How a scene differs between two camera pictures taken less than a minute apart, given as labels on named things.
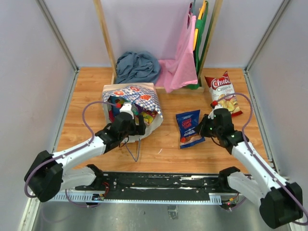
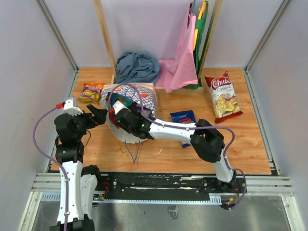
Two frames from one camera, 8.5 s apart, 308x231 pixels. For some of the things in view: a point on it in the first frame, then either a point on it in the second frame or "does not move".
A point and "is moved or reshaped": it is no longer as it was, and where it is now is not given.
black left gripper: [138, 129] to [99, 116]
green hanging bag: [202, 24] does not move
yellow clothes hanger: [196, 31] does not move
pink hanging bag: [181, 70] does not move
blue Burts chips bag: [187, 122] is moved or reshaped
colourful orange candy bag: [148, 115] to [91, 92]
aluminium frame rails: [26, 222] does not move
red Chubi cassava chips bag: [223, 93] does not move
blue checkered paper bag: [147, 109] is moved or reshaped
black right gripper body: [212, 130] to [132, 131]
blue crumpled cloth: [141, 67] does not move
